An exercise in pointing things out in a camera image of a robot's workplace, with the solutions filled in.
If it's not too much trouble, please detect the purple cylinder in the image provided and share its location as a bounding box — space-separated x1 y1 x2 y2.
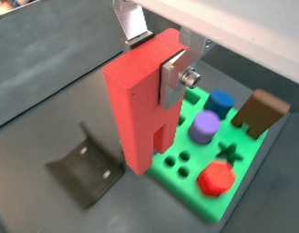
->
189 110 221 145

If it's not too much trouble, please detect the green peg board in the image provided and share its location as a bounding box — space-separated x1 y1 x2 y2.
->
147 87 268 222

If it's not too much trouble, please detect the black curved holder bracket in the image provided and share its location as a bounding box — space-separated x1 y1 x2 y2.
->
46 122 126 208

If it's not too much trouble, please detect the blue cylinder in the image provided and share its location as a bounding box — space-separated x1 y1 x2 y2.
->
205 89 236 119

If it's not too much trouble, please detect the salmon red double-square block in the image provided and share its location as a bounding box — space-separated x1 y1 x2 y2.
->
103 28 184 175

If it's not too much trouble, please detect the brown arch block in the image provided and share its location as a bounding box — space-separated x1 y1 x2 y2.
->
232 89 292 139

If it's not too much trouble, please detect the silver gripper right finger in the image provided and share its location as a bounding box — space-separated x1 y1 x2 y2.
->
159 27 212 109

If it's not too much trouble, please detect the red hexagonal prism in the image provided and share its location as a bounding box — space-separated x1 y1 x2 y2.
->
197 160 237 197

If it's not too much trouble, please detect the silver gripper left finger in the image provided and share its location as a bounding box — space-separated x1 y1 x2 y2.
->
114 0 155 51

